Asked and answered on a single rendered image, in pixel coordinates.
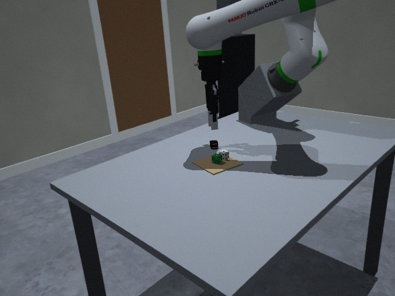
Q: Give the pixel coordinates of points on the tan flat mat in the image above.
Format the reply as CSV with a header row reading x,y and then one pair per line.
x,y
206,164

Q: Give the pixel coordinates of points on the green die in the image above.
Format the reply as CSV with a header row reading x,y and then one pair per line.
x,y
216,158

